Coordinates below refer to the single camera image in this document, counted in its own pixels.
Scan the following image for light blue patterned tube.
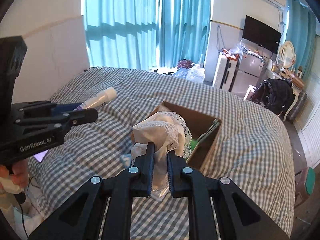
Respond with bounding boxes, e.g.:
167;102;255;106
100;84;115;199
74;87;117;111

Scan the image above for green 666 medicine box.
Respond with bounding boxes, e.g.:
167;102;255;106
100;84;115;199
190;119;220;150

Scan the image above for white lace cloth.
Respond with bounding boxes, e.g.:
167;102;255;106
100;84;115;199
131;112;192;202

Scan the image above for grey-green folding hanger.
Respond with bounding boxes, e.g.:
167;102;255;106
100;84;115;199
120;154;132;168

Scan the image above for person left hand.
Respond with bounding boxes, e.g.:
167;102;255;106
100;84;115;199
1;159;28;188

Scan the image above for smartphone with lit screen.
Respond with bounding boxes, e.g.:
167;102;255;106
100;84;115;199
34;150;48;163

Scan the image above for checkered bed quilt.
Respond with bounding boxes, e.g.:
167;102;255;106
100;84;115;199
29;67;295;235

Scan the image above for brown cardboard box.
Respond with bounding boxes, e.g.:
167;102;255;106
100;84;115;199
131;101;223;172

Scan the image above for teal window curtain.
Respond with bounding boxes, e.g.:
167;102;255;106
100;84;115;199
81;0;211;70

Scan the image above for black clothes on chair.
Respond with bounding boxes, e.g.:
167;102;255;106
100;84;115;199
249;78;295;115

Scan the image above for white drawer cabinet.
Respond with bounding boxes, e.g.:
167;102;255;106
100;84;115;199
213;54;237;91

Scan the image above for silver mini fridge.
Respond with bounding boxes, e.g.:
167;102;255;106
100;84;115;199
231;51;264;98

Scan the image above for oval vanity mirror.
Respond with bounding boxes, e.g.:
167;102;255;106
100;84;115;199
276;41;296;69

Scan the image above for teal right curtain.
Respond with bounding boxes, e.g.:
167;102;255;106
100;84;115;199
286;0;316;80

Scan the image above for black wall television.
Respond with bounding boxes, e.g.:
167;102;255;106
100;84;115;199
242;15;281;54

